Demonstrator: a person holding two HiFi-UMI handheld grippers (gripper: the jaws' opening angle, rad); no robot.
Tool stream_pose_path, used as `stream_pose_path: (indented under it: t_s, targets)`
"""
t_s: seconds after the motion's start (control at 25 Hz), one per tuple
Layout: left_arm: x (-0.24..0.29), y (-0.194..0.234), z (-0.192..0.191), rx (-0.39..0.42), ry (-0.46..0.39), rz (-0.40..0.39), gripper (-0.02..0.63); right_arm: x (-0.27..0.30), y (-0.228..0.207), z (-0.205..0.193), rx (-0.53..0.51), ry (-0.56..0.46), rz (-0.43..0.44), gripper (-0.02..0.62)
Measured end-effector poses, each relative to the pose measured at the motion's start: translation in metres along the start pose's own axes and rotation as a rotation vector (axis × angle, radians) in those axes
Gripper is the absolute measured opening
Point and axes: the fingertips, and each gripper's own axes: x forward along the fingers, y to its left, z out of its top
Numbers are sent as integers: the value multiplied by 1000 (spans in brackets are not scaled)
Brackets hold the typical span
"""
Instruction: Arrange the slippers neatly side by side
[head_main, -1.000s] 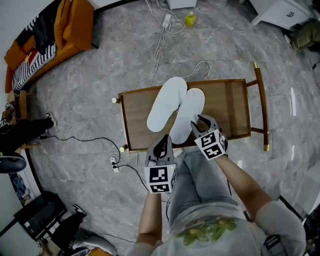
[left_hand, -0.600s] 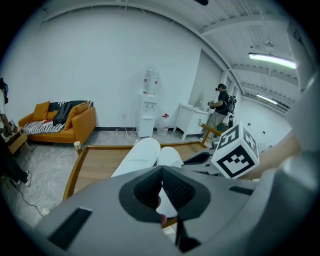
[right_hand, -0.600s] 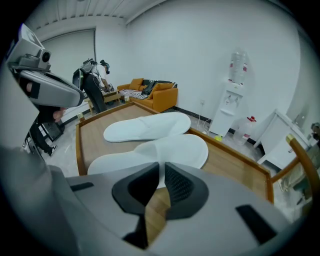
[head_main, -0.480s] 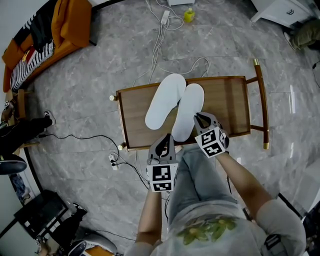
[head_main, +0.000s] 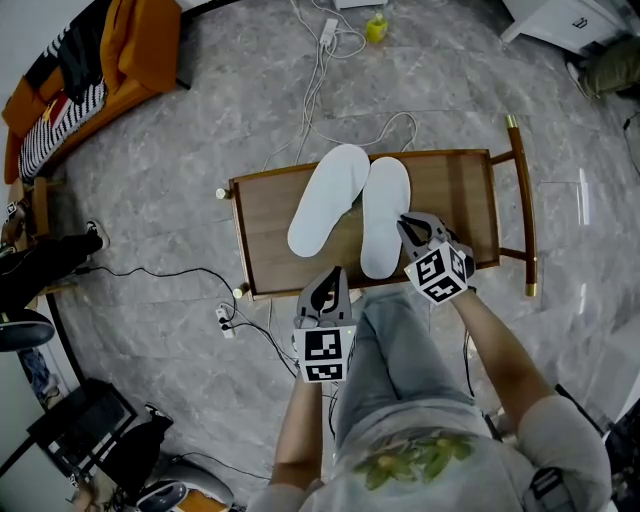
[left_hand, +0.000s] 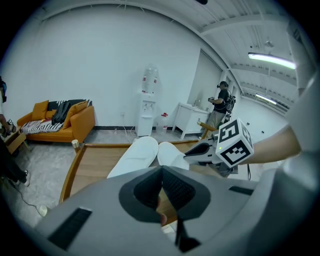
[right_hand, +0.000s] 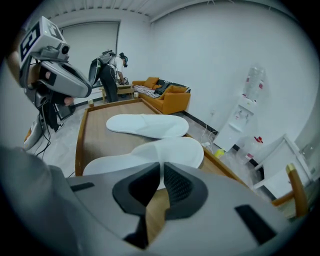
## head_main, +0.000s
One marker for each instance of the person's right forearm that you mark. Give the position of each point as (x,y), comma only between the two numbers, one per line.
(495,360)

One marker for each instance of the dark garment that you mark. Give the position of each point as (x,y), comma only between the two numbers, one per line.
(82,55)

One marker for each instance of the orange cushion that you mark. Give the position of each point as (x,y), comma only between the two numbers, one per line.
(120,45)
(50,85)

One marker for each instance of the person's left forearm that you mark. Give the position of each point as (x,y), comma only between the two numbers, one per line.
(300,430)

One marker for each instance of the grey flower print shirt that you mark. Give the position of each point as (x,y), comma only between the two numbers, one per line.
(425,485)

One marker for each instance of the white slipper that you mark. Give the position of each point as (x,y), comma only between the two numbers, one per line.
(325,200)
(382,220)

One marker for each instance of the wooden side table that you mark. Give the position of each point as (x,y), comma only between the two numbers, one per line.
(41,205)

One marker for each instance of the black white striped blanket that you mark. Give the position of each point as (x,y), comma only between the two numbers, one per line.
(55,135)

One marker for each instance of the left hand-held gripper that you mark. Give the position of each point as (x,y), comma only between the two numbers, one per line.
(322,350)

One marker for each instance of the blue patterned cloth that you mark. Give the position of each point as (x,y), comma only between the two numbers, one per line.
(42,380)

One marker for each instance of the light blue jeans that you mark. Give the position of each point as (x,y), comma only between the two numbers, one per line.
(395,350)

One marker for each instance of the red yellow book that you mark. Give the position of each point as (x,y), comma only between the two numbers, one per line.
(60,107)

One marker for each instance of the wooden serving cart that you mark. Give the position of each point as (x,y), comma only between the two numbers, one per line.
(450,200)

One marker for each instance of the yellow green bottle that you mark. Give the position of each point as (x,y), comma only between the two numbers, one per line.
(377,29)

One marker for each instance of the white power strip black plugs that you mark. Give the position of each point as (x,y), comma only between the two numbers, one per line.
(225,320)

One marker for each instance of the orange sofa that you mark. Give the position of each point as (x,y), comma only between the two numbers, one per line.
(155,60)

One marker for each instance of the grey orange stool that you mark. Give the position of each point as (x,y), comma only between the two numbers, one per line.
(210,482)

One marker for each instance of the white cabinet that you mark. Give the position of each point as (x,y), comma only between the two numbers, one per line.
(560,20)

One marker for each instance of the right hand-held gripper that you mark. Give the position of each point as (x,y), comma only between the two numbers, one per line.
(440,272)

